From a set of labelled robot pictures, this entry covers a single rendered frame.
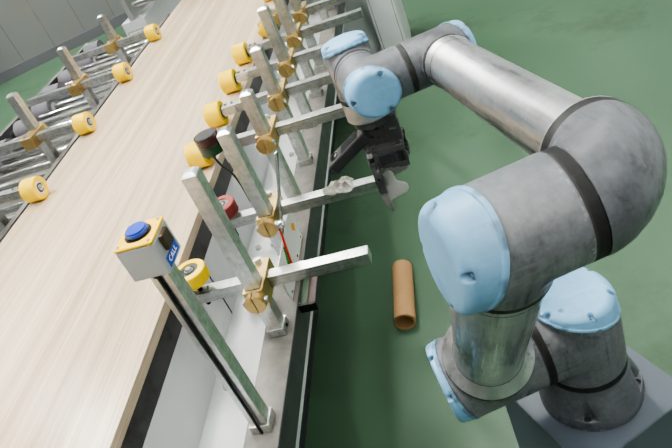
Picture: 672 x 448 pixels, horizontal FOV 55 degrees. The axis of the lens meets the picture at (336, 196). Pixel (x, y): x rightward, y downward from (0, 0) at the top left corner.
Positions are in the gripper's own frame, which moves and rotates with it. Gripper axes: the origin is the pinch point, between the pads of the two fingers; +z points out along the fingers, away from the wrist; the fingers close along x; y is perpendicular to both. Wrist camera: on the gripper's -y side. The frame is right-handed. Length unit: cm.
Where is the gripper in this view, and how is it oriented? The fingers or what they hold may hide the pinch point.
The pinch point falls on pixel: (388, 196)
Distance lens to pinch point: 141.1
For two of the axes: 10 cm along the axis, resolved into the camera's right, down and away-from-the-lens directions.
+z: 3.4, 7.8, 5.3
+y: 9.4, -2.4, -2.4
